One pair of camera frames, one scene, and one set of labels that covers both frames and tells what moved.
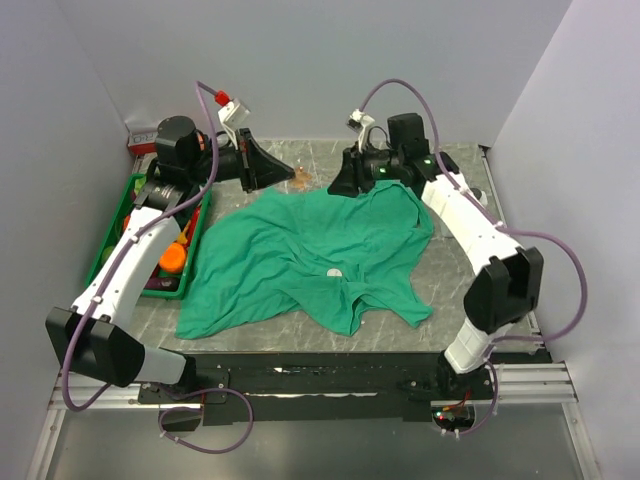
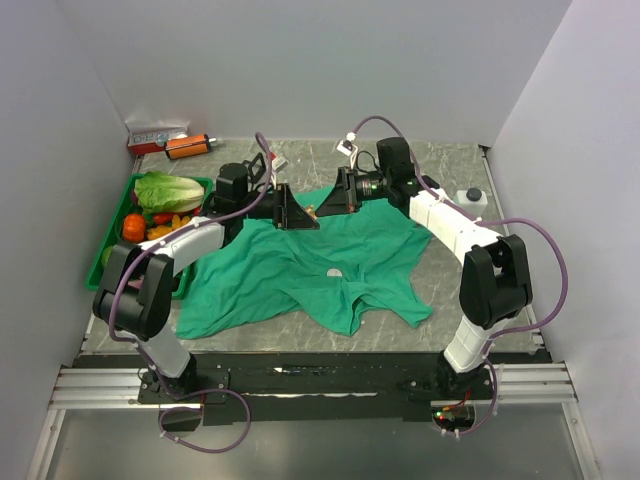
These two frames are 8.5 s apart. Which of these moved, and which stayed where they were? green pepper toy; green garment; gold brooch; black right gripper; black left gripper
Moved: black left gripper; black right gripper; gold brooch
Stayed: green pepper toy; green garment
